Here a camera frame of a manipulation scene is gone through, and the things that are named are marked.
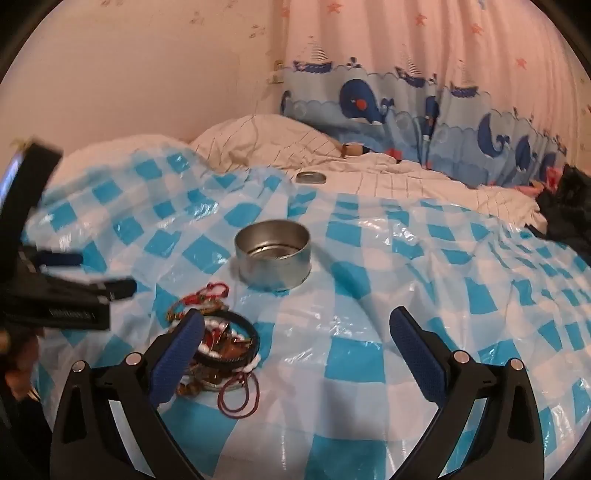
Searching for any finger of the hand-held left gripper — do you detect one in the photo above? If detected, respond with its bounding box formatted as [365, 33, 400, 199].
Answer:
[39, 252, 84, 268]
[92, 278, 138, 301]

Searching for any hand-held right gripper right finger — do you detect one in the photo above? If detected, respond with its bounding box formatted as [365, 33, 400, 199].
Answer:
[389, 307, 546, 480]

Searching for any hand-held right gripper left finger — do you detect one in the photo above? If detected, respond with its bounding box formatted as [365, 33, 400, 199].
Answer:
[50, 309, 206, 480]

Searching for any brown bead bracelet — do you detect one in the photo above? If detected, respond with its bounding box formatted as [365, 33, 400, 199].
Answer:
[174, 376, 221, 400]

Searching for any red white bead bracelet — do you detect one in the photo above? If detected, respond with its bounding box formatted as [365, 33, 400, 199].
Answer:
[199, 318, 252, 361]

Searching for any multicolour woven bracelet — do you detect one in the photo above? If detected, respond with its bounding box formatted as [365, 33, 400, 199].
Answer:
[166, 298, 232, 329]

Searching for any thin dark red cord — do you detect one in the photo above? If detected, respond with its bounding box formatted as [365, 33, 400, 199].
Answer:
[218, 369, 261, 420]

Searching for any red braided bracelet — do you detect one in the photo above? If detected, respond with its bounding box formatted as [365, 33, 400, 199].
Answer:
[185, 282, 230, 308]

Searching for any black bangle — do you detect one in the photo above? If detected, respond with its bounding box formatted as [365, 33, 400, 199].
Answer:
[196, 311, 262, 370]

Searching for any round metal tin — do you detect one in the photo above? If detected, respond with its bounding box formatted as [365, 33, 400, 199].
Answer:
[235, 220, 312, 291]

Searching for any person's left hand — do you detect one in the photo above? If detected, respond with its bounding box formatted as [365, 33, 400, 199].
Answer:
[0, 330, 41, 400]

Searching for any blue white checkered plastic sheet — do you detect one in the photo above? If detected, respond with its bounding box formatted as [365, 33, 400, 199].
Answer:
[21, 150, 591, 480]

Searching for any white grid quilt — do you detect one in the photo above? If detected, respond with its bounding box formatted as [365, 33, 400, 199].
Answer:
[46, 113, 548, 232]

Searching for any white grid pillow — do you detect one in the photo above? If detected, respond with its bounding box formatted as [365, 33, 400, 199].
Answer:
[189, 114, 345, 174]

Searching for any pile of dark clothes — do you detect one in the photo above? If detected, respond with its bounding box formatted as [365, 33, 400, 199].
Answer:
[536, 164, 591, 265]

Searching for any whale print curtain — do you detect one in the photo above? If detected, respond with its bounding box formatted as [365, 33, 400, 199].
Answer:
[279, 0, 591, 186]

